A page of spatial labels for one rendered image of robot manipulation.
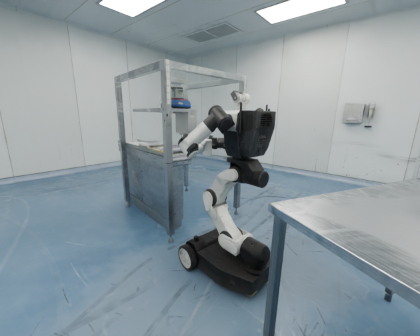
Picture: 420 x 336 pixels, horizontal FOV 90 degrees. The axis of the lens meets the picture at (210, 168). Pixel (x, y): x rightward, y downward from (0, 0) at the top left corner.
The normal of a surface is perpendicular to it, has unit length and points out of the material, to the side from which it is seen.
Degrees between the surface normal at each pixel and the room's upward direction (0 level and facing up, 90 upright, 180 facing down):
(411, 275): 0
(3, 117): 90
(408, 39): 90
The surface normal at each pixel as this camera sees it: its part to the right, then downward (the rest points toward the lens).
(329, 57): -0.65, 0.17
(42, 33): 0.76, 0.17
